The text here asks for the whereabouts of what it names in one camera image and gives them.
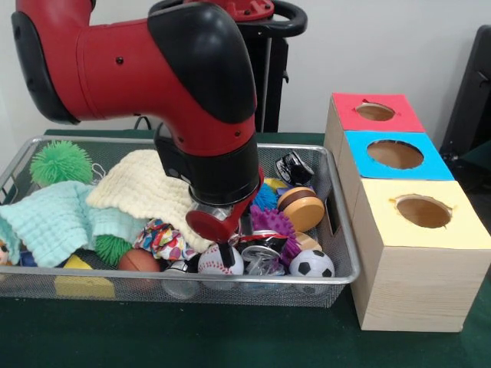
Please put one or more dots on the mint green waffle cloth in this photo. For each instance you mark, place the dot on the mint green waffle cloth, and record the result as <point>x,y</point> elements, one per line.
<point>54,222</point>

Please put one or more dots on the purple spiky ball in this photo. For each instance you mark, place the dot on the purple spiky ball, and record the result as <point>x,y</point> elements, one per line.
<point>274,222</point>

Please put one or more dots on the small baseball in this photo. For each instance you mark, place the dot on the small baseball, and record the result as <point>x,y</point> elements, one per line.
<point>211,262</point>

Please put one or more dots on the small soccer ball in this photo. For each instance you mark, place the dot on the small soccer ball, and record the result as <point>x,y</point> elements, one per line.
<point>312,263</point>

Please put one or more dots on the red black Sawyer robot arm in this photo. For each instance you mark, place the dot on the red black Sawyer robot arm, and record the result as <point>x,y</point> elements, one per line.
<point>153,77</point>

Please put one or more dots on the cream yellow waffle cloth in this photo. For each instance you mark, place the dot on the cream yellow waffle cloth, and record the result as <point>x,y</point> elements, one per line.
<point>138,188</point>

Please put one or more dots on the multicoloured patterned fabric ball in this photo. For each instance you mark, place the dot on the multicoloured patterned fabric ball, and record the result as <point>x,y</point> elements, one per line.
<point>161,239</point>

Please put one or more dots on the silver red drink can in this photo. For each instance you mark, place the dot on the silver red drink can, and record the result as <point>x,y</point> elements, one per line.
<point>265,249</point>

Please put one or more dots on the brown wooden yo-yo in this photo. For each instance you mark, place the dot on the brown wooden yo-yo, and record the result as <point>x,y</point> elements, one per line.
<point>303,211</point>

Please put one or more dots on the wooden box with three holes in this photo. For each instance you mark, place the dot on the wooden box with three holes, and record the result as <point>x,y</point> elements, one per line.
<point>414,284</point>

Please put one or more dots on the shallow clear mesh bin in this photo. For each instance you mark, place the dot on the shallow clear mesh bin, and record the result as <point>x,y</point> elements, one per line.
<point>46,287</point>

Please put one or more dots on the green spiky rubber ball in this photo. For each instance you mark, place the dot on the green spiky rubber ball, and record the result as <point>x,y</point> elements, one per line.
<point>61,161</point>

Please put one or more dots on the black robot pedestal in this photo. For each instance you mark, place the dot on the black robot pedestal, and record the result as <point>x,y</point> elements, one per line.
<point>272,77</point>

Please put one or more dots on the black upright panel stand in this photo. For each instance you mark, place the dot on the black upright panel stand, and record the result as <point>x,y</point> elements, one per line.
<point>472,100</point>

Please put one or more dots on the dark green table cloth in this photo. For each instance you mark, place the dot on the dark green table cloth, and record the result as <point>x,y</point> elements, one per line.
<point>230,337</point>

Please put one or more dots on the blue spiky ball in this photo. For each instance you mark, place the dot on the blue spiky ball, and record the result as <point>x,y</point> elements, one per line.
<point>266,198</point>

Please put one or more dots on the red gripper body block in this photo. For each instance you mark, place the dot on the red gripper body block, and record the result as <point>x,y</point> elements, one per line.
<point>215,225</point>

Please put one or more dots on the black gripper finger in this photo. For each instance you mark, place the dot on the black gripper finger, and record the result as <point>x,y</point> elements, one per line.
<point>245,228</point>
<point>225,254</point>

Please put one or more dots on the black white striped toy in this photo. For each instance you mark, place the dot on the black white striped toy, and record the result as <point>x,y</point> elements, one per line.
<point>298,169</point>

